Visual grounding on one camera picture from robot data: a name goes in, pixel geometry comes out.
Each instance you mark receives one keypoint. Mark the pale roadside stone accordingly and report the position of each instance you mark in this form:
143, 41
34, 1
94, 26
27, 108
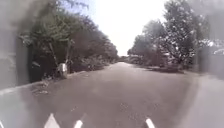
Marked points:
62, 70

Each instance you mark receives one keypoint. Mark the robot's own part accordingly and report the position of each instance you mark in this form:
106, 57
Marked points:
78, 124
150, 123

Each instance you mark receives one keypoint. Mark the grey asphalt road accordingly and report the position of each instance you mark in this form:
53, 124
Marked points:
123, 96

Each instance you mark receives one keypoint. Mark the row of trees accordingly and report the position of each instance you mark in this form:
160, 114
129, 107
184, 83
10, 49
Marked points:
63, 40
173, 40

